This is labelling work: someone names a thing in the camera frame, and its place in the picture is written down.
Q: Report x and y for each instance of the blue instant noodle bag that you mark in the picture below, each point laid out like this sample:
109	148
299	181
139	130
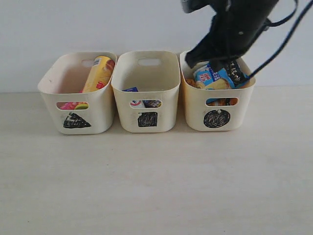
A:
229	77

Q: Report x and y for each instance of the white blue milk carton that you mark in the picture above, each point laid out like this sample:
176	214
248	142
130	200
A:
135	103

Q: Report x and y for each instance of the cream bin with triangle mark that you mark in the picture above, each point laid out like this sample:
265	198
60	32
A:
63	82

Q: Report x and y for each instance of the orange instant noodle bag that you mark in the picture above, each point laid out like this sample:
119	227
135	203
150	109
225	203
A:
215	101

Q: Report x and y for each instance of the cream bin with square mark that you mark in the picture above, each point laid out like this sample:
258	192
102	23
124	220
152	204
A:
156	74

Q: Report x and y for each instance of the yellow Lays chips can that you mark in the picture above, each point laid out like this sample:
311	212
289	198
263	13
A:
99	75

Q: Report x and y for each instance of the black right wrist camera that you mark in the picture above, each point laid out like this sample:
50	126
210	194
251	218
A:
190	6

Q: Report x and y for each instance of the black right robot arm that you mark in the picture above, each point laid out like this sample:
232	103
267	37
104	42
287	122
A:
234	28

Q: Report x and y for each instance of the pink Lays chips can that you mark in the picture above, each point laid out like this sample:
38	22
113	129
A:
69	106

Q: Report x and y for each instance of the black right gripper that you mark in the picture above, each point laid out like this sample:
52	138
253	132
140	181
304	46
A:
234	29

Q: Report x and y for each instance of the cream bin with circle mark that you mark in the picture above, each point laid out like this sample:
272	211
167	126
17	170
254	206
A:
201	117

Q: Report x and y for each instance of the small dark purple box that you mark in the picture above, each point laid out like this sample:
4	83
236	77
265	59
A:
152	103

